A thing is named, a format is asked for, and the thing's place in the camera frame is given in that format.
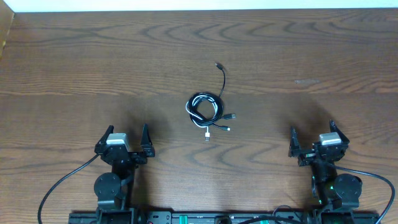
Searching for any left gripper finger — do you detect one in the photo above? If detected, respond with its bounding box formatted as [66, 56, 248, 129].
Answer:
[141, 123, 152, 150]
[96, 125, 114, 149]

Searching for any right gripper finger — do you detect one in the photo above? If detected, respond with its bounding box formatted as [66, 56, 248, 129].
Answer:
[329, 119, 349, 144]
[289, 126, 300, 151]

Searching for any white usb cable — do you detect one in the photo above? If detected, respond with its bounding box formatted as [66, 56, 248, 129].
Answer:
[185, 96, 218, 142]

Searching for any thin black usb cable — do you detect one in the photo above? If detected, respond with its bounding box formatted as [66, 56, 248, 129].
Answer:
[189, 62, 231, 131]

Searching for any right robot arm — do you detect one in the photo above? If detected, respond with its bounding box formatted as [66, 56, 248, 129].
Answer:
[289, 120, 363, 223]

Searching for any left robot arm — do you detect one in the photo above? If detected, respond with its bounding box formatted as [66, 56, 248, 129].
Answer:
[94, 124, 155, 223]

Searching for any cardboard box edge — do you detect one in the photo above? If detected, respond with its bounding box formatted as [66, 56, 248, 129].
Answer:
[0, 0, 15, 57]

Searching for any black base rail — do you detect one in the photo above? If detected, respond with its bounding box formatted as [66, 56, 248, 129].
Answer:
[68, 208, 379, 224]

